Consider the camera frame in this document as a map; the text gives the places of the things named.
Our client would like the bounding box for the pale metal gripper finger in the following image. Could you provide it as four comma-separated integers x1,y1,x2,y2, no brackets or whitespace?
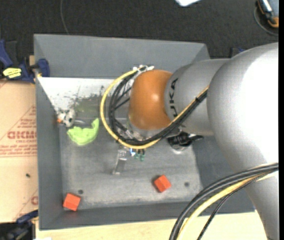
111,148,128,176

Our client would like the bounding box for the brown cardboard board, red print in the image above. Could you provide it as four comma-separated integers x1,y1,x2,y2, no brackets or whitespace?
0,74,39,225

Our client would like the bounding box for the grey metal bin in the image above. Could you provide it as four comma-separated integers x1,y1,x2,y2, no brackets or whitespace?
33,33,256,230

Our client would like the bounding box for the black cylinder on white bracket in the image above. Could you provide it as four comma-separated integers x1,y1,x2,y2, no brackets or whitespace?
166,131,204,155

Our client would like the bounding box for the light green soft toy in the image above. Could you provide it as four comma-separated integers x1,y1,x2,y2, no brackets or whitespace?
66,118,100,147

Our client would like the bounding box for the orange-red cube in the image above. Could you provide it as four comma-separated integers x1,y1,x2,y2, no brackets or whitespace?
153,174,172,194
62,192,82,212

